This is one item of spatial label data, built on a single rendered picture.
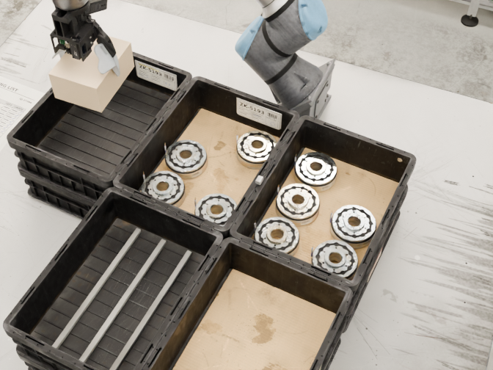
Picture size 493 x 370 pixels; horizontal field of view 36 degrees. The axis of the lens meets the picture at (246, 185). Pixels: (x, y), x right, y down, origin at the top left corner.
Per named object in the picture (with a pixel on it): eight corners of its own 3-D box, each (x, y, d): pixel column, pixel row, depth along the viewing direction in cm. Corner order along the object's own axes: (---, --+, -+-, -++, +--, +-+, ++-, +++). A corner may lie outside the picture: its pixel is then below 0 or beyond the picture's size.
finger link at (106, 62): (108, 89, 166) (81, 58, 161) (120, 72, 169) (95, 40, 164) (117, 87, 164) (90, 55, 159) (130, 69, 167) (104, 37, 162)
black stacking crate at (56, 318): (116, 216, 180) (109, 186, 171) (226, 263, 172) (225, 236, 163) (14, 353, 159) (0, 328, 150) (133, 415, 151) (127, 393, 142)
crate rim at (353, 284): (301, 120, 186) (302, 113, 185) (417, 162, 178) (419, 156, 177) (227, 240, 165) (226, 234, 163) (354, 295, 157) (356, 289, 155)
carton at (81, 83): (89, 53, 180) (84, 28, 174) (134, 66, 178) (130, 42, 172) (54, 98, 171) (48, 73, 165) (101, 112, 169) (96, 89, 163)
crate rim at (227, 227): (195, 80, 195) (195, 73, 193) (301, 120, 187) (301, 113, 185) (111, 190, 173) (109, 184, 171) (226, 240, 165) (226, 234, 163)
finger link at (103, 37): (103, 61, 166) (78, 30, 161) (106, 56, 167) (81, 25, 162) (117, 56, 163) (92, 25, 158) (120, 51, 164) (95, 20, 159)
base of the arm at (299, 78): (289, 88, 219) (265, 64, 216) (327, 62, 210) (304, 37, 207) (276, 118, 208) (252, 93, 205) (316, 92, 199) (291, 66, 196)
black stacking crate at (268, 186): (299, 145, 194) (302, 115, 185) (408, 187, 186) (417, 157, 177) (228, 263, 172) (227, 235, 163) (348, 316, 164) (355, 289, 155)
